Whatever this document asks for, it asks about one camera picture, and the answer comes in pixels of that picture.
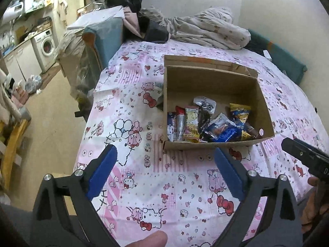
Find white washing machine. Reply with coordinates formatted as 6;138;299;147
31;29;56;73

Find pink cloth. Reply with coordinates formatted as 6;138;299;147
123;7;142;38

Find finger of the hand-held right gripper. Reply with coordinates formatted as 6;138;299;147
281;137;319;171

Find clear snack wrapper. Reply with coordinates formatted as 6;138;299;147
210;113;230;128

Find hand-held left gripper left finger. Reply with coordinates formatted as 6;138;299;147
32;144;121;247

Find white cabinet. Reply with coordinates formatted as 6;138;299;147
3;39;42;83

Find shiny blue snack packet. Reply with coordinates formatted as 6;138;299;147
208;124;242;142

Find brown cardboard box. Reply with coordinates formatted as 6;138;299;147
162;55;275;151

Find pink cartoon printed bed sheet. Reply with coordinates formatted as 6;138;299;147
73;41;329;247

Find yellow wooden frame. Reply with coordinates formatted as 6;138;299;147
0;118;28;195

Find teal cushion with cardboard edge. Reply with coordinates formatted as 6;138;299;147
82;17;124;69

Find plastic bags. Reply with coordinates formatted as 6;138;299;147
24;74;43;95

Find blue and yellow snack packet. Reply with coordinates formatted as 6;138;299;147
229;103;252;134

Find dark brown snack packet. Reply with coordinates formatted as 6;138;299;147
197;107;211;137

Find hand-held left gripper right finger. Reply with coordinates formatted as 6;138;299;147
213;147;305;247

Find white paper sheet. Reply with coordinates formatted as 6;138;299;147
66;6;126;30

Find person's right hand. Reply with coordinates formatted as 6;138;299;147
300;177;329;227

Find dark cloth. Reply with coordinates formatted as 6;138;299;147
138;16;170;44

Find crumpled floral duvet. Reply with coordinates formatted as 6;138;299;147
140;6;252;50

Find black and white snack packet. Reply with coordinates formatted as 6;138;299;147
193;96;217;114

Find person's left hand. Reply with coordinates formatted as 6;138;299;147
125;230;168;247

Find long teal cushion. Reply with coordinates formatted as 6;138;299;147
247;29;308;85

